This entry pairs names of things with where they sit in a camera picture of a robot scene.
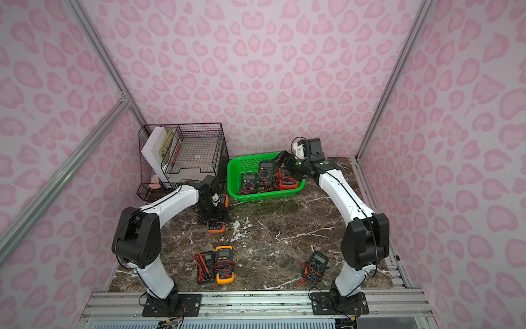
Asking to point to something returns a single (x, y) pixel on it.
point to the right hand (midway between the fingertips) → (276, 165)
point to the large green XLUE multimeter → (248, 184)
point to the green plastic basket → (251, 164)
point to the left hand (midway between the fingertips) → (221, 219)
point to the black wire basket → (175, 154)
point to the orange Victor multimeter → (217, 225)
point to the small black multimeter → (205, 261)
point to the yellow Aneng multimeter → (224, 265)
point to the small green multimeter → (314, 269)
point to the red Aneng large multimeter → (286, 181)
